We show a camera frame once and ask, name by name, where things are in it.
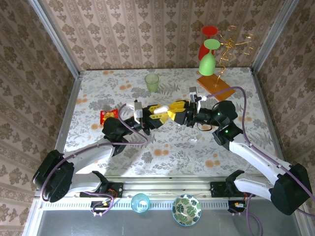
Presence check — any red snack packet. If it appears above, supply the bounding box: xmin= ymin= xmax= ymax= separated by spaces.
xmin=100 ymin=110 xmax=119 ymax=124

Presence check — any green plastic tumbler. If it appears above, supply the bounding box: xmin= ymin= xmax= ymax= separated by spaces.
xmin=144 ymin=73 xmax=160 ymax=93

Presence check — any green wine glass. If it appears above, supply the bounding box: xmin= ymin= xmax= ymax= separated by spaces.
xmin=198 ymin=38 xmax=221 ymax=76

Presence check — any teal drinking glass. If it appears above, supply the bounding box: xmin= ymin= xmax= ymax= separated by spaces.
xmin=130 ymin=193 xmax=151 ymax=214

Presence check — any red wine glass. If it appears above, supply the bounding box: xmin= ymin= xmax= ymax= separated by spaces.
xmin=198 ymin=25 xmax=220 ymax=61

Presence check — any leaf pattern bowl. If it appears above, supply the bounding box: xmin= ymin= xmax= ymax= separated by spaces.
xmin=171 ymin=194 xmax=202 ymax=226

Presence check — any grey metal sheet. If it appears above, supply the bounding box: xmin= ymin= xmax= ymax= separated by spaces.
xmin=36 ymin=210 xmax=303 ymax=236

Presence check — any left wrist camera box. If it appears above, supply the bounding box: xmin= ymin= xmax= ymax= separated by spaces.
xmin=133 ymin=100 xmax=144 ymax=119

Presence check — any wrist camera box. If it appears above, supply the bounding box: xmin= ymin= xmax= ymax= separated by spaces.
xmin=133 ymin=100 xmax=144 ymax=119
xmin=189 ymin=86 xmax=200 ymax=103

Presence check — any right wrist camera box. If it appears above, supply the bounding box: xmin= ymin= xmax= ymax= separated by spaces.
xmin=189 ymin=86 xmax=200 ymax=103

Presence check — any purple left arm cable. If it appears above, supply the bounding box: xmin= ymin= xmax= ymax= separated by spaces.
xmin=40 ymin=102 xmax=149 ymax=217

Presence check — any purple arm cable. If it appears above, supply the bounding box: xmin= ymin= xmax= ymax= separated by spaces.
xmin=206 ymin=86 xmax=315 ymax=236
xmin=40 ymin=102 xmax=149 ymax=217

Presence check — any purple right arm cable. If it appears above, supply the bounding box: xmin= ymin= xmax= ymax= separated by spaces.
xmin=206 ymin=86 xmax=315 ymax=236

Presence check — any gold wire glass rack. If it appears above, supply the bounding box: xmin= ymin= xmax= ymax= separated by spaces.
xmin=196 ymin=24 xmax=256 ymax=102

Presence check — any aluminium table side rail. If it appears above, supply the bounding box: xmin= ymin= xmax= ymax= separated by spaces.
xmin=251 ymin=68 xmax=291 ymax=170
xmin=53 ymin=73 xmax=83 ymax=158

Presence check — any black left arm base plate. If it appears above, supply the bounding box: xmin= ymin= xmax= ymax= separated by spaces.
xmin=80 ymin=182 xmax=124 ymax=198

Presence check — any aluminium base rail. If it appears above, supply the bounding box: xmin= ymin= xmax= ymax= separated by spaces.
xmin=34 ymin=175 xmax=305 ymax=199

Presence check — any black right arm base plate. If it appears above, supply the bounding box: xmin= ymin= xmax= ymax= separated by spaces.
xmin=210 ymin=181 xmax=256 ymax=198

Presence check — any white slotted cable duct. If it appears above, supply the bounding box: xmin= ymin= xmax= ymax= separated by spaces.
xmin=40 ymin=199 xmax=231 ymax=211

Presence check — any aluminium corner post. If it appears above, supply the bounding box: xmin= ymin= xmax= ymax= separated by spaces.
xmin=251 ymin=0 xmax=300 ymax=72
xmin=29 ymin=0 xmax=81 ymax=79

